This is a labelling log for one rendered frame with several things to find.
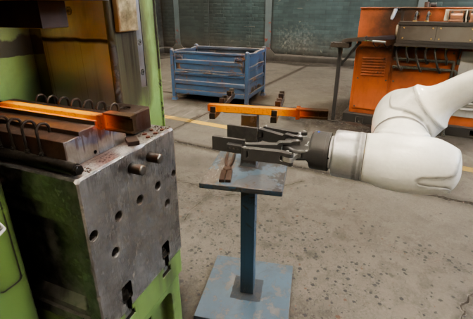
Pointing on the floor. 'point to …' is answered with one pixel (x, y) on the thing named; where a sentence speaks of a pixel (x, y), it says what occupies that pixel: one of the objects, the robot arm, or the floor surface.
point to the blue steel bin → (218, 71)
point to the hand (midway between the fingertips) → (233, 137)
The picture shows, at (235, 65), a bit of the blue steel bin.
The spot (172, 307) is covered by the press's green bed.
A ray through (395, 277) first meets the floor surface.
